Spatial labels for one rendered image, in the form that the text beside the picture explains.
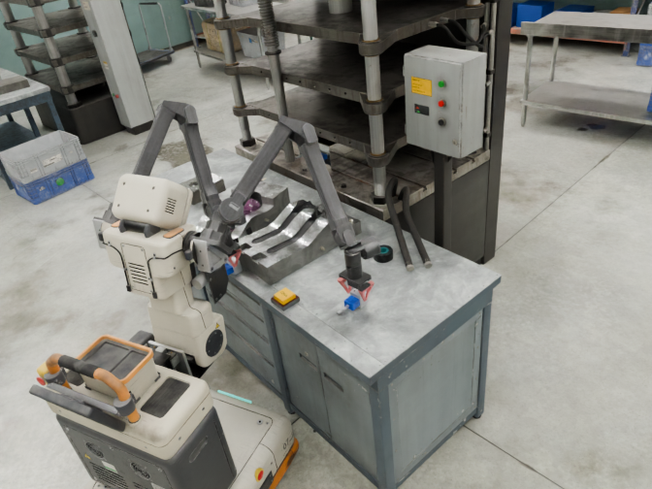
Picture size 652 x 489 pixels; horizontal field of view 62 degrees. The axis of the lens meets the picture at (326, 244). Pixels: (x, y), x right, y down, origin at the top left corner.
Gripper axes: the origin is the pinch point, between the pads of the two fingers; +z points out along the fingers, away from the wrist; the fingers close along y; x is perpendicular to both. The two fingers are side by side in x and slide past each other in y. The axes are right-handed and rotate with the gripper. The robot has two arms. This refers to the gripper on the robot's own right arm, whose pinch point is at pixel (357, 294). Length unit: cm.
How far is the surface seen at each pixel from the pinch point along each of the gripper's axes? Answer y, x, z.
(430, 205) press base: 34, -93, 20
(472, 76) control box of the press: 4, -81, -55
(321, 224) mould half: 34.9, -18.6, -8.0
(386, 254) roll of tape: 8.2, -27.1, 1.5
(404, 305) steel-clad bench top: -13.6, -9.6, 4.7
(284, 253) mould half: 37.0, 1.1, -4.1
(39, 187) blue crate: 390, -7, 71
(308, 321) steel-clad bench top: 8.3, 17.8, 4.4
